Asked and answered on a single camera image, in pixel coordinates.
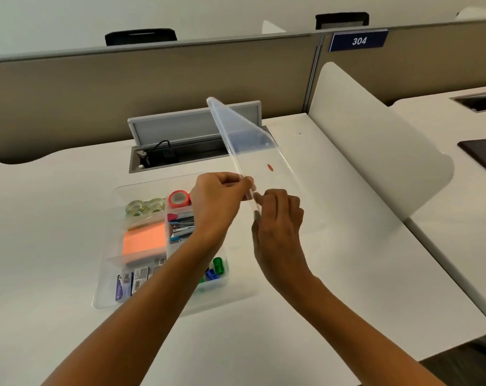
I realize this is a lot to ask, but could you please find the person's right forearm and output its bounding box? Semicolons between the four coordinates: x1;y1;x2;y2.
285;275;447;386

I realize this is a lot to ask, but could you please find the clear plastic organizer box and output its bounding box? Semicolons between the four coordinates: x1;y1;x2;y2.
91;172;231;314

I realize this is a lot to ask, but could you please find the beige partition panel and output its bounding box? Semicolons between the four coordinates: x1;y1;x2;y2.
313;19;486;106
0;34;321;165

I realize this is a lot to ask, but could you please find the person's right hand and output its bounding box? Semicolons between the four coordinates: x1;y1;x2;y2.
251;188;314;296

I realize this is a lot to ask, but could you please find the red tape roll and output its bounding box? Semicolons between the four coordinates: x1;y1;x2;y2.
168;190;192;210

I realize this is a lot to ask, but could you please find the blue number sign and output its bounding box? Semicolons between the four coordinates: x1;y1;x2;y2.
328;29;389;53

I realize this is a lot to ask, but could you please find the blue staple box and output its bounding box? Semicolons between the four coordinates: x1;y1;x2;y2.
115;273;135;303

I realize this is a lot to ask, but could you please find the grey aluminium partition post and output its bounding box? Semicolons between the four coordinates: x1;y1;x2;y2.
302;34;324;114

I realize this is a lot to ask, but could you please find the person's left hand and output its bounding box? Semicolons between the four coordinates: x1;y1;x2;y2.
188;172;255;248

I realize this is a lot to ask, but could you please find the clear plastic lid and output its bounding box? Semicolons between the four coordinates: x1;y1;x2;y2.
205;96;328;236

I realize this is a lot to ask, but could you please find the orange sticky note pad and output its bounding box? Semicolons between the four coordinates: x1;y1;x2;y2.
121;220;167;258

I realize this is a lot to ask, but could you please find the black desk mat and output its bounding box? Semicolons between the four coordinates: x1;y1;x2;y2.
457;138;486;182

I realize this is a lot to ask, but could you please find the person's left forearm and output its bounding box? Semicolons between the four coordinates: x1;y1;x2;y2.
41;233;227;386

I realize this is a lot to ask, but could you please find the white desk side divider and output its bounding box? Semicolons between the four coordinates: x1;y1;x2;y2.
456;5;486;21
308;62;455;221
261;19;287;35

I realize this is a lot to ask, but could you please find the pile of coloured pencil sharpeners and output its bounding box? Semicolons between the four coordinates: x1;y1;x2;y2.
198;256;226;284

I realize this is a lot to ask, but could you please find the black cable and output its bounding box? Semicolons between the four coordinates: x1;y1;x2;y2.
140;139;178;165

